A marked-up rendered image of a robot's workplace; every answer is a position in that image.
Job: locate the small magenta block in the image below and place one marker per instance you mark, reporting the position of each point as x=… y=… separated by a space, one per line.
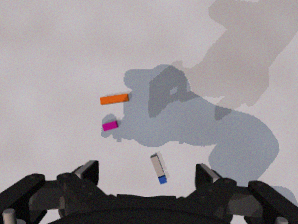
x=109 y=126

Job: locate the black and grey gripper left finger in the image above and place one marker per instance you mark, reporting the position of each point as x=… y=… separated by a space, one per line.
x=16 y=201

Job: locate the small blue block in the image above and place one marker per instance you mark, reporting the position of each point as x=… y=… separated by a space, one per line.
x=162 y=179

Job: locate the orange rod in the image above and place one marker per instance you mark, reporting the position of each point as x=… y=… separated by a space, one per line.
x=114 y=99

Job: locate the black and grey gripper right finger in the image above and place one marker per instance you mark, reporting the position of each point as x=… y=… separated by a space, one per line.
x=243 y=201

